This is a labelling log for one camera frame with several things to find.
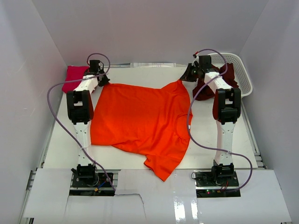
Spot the dark red t shirt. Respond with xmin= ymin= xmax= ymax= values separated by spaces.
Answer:
xmin=192 ymin=63 xmax=239 ymax=101

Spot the orange t shirt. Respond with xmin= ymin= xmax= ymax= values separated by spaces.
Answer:
xmin=90 ymin=80 xmax=192 ymax=181

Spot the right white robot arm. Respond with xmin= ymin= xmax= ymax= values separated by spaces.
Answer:
xmin=180 ymin=53 xmax=241 ymax=186

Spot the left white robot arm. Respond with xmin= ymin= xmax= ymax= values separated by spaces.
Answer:
xmin=62 ymin=60 xmax=109 ymax=187

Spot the folded pink t shirt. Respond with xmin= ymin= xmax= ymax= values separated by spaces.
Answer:
xmin=62 ymin=66 xmax=89 ymax=93

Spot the white plastic basket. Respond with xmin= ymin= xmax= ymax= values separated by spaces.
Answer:
xmin=209 ymin=53 xmax=253 ymax=98

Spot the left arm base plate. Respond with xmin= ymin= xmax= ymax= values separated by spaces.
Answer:
xmin=71 ymin=172 xmax=111 ymax=188

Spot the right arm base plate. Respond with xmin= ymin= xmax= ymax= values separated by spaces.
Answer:
xmin=191 ymin=170 xmax=239 ymax=187

